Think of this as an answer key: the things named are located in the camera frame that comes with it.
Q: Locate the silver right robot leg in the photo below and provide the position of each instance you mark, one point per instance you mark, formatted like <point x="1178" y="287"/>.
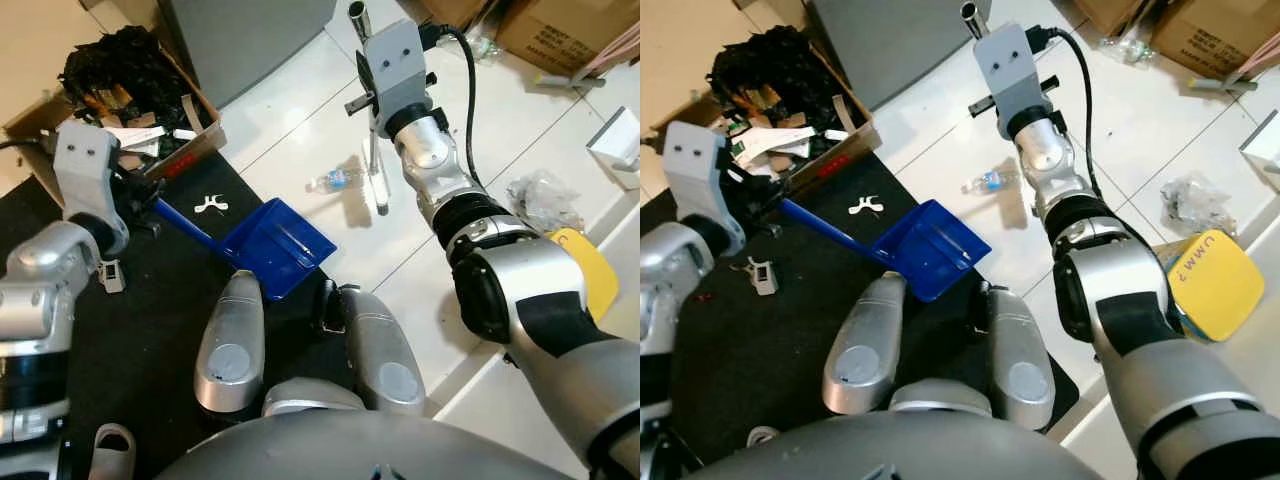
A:
<point x="1020" y="360"/>
<point x="385" y="350"/>

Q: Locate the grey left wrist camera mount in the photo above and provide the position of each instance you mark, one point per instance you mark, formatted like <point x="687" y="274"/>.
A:
<point x="85" y="170"/>
<point x="695" y="175"/>

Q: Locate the plain brown cardboard box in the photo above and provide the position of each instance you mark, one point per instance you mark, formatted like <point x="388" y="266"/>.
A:
<point x="1115" y="12"/>
<point x="460" y="8"/>

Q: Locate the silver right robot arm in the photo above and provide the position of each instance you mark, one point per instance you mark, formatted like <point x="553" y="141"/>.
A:
<point x="520" y="290"/>
<point x="1120" y="300"/>

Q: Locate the crushed clear plastic bottle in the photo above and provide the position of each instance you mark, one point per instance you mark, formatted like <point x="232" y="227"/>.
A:
<point x="482" y="45"/>
<point x="1125" y="50"/>

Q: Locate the crumpled clear plastic bag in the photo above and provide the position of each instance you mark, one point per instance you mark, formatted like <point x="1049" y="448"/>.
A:
<point x="1195" y="200"/>
<point x="540" y="200"/>

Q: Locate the clear plastic water bottle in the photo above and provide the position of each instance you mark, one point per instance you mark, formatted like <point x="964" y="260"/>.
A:
<point x="990" y="182"/>
<point x="335" y="181"/>

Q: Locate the grey slipper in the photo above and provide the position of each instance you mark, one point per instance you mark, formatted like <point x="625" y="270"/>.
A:
<point x="762" y="435"/>
<point x="112" y="450"/>

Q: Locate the black crumpled shredded material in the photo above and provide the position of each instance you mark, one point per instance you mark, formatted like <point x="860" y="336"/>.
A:
<point x="765" y="65"/>
<point x="120" y="65"/>

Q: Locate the black floor mat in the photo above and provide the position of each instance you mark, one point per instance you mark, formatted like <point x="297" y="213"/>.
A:
<point x="150" y="330"/>
<point x="790" y="350"/>

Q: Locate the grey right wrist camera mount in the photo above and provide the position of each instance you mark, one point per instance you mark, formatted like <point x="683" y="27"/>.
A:
<point x="1015" y="70"/>
<point x="395" y="70"/>

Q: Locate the grey robot torso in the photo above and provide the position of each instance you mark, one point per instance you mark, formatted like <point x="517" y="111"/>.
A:
<point x="900" y="450"/>
<point x="350" y="450"/>

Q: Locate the silver robot leg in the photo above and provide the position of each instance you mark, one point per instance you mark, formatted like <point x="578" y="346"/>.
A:
<point x="1020" y="360"/>
<point x="385" y="350"/>
<point x="230" y="340"/>
<point x="865" y="345"/>

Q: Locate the yellow lidded container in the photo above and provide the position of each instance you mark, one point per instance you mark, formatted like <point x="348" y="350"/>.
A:
<point x="595" y="275"/>
<point x="1215" y="285"/>

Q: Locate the grey metal bar piece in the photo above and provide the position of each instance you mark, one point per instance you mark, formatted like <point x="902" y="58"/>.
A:
<point x="1220" y="85"/>
<point x="565" y="80"/>

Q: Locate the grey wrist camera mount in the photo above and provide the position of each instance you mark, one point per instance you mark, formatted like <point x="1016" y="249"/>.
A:
<point x="395" y="70"/>
<point x="1015" y="70"/>
<point x="695" y="175"/>
<point x="85" y="170"/>

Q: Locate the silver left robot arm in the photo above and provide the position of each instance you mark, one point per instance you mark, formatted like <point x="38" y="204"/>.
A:
<point x="40" y="262"/>
<point x="665" y="265"/>

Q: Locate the open cardboard box of junk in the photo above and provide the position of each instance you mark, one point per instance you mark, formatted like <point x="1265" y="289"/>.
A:
<point x="858" y="135"/>
<point x="202" y="135"/>

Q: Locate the grey cabinet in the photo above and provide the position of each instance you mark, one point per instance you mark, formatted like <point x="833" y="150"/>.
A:
<point x="890" y="45"/>
<point x="250" y="40"/>

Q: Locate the silver left robot leg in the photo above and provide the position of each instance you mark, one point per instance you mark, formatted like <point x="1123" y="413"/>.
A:
<point x="865" y="345"/>
<point x="230" y="340"/>

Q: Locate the large printed cardboard box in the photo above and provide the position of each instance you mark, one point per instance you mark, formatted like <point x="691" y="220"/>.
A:
<point x="560" y="30"/>
<point x="1210" y="30"/>

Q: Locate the white box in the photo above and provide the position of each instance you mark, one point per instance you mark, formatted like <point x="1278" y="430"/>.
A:
<point x="615" y="150"/>
<point x="1262" y="145"/>

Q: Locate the small white metal bracket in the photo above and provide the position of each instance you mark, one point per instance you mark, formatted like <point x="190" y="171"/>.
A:
<point x="211" y="204"/>
<point x="865" y="205"/>

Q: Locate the blue plastic dustpan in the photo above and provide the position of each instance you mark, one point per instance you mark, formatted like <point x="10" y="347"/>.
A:
<point x="930" y="255"/>
<point x="275" y="250"/>

